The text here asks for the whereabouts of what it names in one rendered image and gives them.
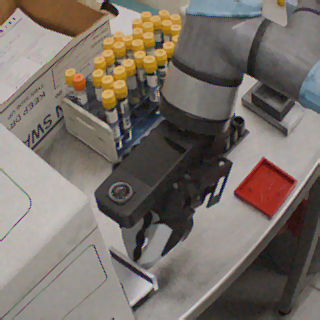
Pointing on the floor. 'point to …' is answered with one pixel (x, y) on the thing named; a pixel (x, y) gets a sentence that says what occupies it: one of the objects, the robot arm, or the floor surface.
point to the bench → (304, 136)
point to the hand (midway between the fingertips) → (136, 264)
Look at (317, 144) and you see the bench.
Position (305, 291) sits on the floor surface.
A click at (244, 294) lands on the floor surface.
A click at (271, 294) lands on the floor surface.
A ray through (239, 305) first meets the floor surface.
